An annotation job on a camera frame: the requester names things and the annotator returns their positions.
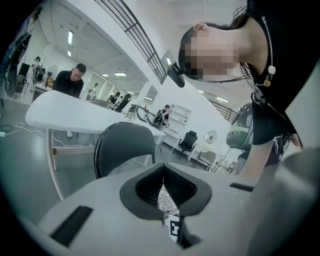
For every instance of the black head-mounted camera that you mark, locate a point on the black head-mounted camera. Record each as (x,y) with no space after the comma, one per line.
(176,75)

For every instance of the black chair with patterned cushion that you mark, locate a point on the black chair with patterned cushion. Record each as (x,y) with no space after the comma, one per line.
(125,142)

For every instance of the white table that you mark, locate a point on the white table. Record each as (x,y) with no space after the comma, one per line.
(75,112)

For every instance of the person's black outfit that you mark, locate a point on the person's black outfit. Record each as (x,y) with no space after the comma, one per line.
(287,50)

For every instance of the person's right forearm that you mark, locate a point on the person's right forearm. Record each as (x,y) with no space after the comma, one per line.
(257,160)

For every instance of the round mirror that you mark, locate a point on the round mirror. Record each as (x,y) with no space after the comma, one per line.
(211,137)

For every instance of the person's head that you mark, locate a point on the person's head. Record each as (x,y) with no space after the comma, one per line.
(220,50)

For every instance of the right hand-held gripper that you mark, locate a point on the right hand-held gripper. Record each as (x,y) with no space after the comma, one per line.
(174,226)

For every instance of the ceiling light panel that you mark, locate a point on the ceiling light panel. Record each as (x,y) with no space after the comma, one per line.
(70,37)
(120,74)

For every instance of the white power strip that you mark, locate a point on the white power strip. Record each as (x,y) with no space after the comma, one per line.
(2,134)

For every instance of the black office chair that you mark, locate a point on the black office chair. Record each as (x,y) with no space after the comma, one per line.
(188,141)

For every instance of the white shelf unit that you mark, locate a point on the white shelf unit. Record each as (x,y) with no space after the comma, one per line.
(180,115)

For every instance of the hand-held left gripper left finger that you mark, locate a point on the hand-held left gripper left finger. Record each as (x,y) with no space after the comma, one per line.
(120,237)

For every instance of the black metal railing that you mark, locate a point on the black metal railing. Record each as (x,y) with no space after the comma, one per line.
(162,77)

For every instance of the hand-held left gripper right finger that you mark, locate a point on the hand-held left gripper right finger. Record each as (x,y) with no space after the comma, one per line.
(220,212)

